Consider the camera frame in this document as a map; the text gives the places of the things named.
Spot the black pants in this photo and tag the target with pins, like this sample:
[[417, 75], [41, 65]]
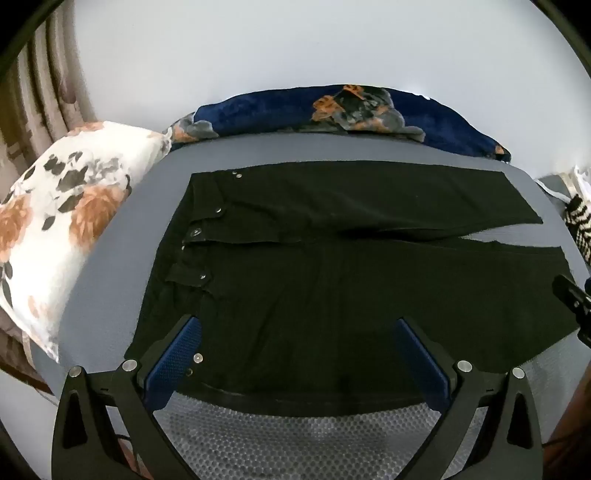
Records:
[[323, 277]]

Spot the black white striped cloth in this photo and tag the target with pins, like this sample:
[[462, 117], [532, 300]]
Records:
[[581, 221]]

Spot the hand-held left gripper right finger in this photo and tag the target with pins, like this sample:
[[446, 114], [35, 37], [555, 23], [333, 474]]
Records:
[[418, 355]]

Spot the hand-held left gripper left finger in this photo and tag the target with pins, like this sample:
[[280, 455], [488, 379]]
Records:
[[178, 350]]

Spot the grey mesh bed mattress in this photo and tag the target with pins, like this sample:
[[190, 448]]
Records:
[[300, 443]]

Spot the white floral pillow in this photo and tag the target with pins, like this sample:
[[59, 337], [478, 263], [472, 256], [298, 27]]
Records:
[[69, 207]]

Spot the beige pleated curtain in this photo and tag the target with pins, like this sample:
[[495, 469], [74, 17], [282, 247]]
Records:
[[46, 83]]

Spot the navy floral blanket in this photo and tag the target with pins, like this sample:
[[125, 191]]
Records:
[[277, 110]]

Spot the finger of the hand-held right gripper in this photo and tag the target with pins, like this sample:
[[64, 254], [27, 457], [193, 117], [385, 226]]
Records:
[[567, 290]]

